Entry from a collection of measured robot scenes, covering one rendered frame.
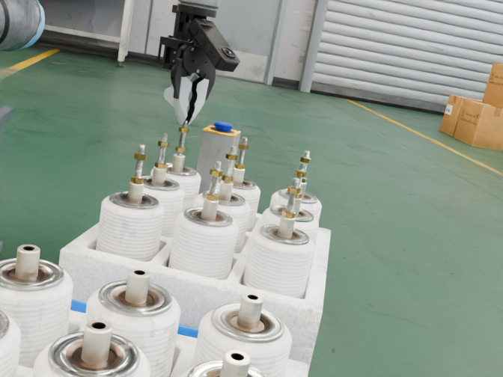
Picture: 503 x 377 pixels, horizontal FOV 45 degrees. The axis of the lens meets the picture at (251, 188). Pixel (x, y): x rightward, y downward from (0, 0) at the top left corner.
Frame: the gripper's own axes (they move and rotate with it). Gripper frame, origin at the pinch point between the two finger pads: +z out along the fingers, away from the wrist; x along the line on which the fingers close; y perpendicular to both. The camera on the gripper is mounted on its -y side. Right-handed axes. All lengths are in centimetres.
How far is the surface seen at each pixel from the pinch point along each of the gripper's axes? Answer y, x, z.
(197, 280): -28.5, 16.4, 17.4
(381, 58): 275, -452, -10
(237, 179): -9.4, -6.4, 9.3
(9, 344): -44, 50, 11
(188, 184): -3.9, 0.5, 11.5
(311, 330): -42.4, 6.2, 20.6
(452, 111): 144, -374, 17
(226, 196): -16.8, 2.7, 9.5
